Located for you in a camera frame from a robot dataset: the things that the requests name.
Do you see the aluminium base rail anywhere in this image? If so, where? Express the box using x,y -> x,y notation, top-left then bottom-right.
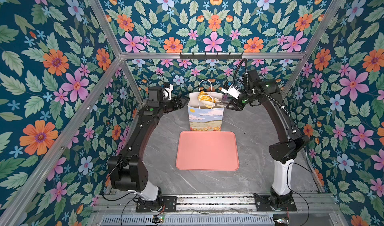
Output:
88,192 -> 348,226

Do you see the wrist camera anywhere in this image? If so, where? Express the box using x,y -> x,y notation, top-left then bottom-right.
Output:
148,83 -> 174,102
221,82 -> 245,99

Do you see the small croissant top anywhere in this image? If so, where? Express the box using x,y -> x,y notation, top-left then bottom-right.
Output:
198,91 -> 216,109

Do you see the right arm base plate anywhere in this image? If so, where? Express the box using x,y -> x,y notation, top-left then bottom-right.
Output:
253,192 -> 297,212

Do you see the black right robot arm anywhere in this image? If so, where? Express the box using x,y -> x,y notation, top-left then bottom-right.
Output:
222,70 -> 310,196

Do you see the pink rectangular tray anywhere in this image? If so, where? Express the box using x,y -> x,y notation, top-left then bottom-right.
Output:
176,131 -> 240,171

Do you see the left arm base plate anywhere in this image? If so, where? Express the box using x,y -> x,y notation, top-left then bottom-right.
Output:
136,196 -> 178,214

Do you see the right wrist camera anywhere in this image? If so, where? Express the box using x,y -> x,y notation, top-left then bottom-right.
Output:
221,82 -> 245,99

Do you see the black hook rail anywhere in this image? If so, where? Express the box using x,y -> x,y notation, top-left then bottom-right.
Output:
179,52 -> 243,61

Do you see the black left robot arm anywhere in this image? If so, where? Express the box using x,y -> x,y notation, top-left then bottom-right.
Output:
108,96 -> 189,202

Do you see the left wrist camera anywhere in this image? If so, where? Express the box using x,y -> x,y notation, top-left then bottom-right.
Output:
148,83 -> 174,102

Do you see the painted landscape paper bag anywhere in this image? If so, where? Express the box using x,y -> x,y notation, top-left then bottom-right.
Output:
188,79 -> 224,132

